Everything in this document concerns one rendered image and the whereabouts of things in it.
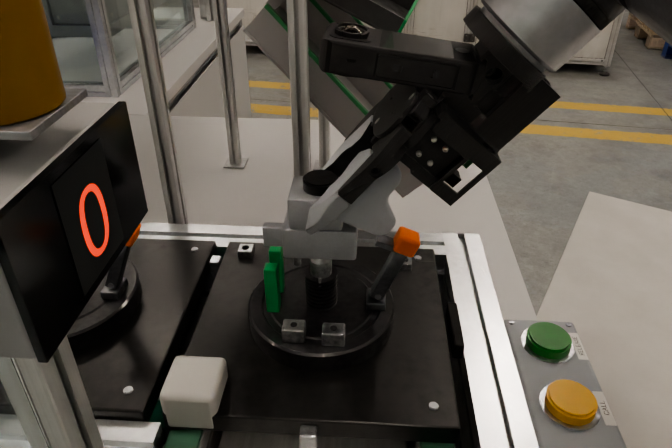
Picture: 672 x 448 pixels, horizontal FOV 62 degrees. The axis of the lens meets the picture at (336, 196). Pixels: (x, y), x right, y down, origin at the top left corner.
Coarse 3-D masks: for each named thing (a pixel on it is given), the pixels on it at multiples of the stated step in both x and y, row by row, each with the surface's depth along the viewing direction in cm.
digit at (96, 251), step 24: (96, 144) 27; (72, 168) 25; (96, 168) 27; (72, 192) 25; (96, 192) 27; (72, 216) 25; (96, 216) 27; (72, 240) 25; (96, 240) 27; (120, 240) 30; (96, 264) 27
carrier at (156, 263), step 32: (128, 256) 63; (160, 256) 63; (192, 256) 63; (128, 288) 55; (160, 288) 58; (192, 288) 58; (96, 320) 51; (128, 320) 54; (160, 320) 54; (96, 352) 50; (128, 352) 50; (160, 352) 50; (96, 384) 47; (128, 384) 47; (160, 384) 49; (96, 416) 46; (128, 416) 45
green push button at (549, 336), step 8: (528, 328) 53; (536, 328) 53; (544, 328) 53; (552, 328) 53; (560, 328) 53; (528, 336) 52; (536, 336) 52; (544, 336) 52; (552, 336) 52; (560, 336) 52; (568, 336) 52; (528, 344) 52; (536, 344) 51; (544, 344) 51; (552, 344) 51; (560, 344) 51; (568, 344) 51; (536, 352) 51; (544, 352) 51; (552, 352) 50; (560, 352) 50; (568, 352) 51
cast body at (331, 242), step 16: (304, 176) 47; (320, 176) 47; (336, 176) 47; (304, 192) 46; (320, 192) 46; (288, 208) 46; (304, 208) 46; (272, 224) 50; (288, 224) 47; (304, 224) 47; (336, 224) 46; (272, 240) 50; (288, 240) 47; (304, 240) 47; (320, 240) 47; (336, 240) 47; (352, 240) 47; (288, 256) 48; (304, 256) 48; (320, 256) 48; (336, 256) 48; (352, 256) 48
